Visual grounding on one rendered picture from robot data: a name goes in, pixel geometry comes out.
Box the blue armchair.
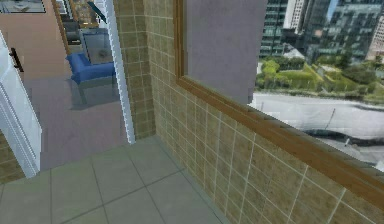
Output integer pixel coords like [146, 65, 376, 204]
[65, 52, 118, 105]

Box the wooden framed window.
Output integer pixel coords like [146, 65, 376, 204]
[173, 0, 384, 212]

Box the white room door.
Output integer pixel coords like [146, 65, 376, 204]
[0, 30, 43, 179]

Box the black door handle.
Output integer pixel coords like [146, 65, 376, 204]
[9, 47, 25, 73]

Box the framed wall picture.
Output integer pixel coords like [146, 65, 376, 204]
[0, 0, 47, 15]

